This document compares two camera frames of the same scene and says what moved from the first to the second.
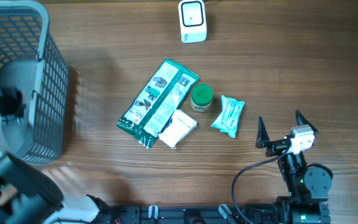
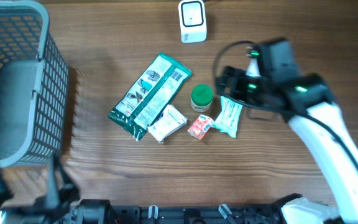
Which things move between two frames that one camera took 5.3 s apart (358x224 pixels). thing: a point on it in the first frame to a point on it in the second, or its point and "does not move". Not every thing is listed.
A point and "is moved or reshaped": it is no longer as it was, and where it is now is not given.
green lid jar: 202,96 does not move
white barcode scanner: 192,19 does not move
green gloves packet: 169,86 is moved or reshaped
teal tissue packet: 227,121 does not move
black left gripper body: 12,104 to 33,216
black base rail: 304,213 does not move
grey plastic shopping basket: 13,37 does not move
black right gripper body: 276,147 to 244,86
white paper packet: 180,126 to 170,121
